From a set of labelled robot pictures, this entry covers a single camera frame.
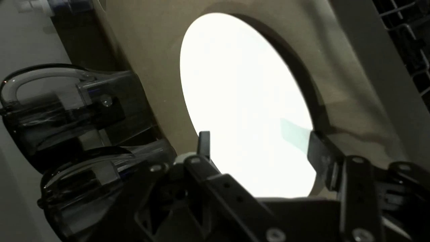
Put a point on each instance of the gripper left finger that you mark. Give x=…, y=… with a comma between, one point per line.
x=231, y=198

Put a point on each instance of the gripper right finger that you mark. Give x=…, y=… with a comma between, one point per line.
x=359, y=201

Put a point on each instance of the white round plate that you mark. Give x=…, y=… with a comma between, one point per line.
x=242, y=101

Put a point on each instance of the dishwasher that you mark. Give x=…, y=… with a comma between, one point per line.
x=386, y=67

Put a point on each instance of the dishwasher rack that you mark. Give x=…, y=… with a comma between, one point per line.
x=411, y=37

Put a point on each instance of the clear glass pitcher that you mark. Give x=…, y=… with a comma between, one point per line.
x=87, y=188
x=67, y=114

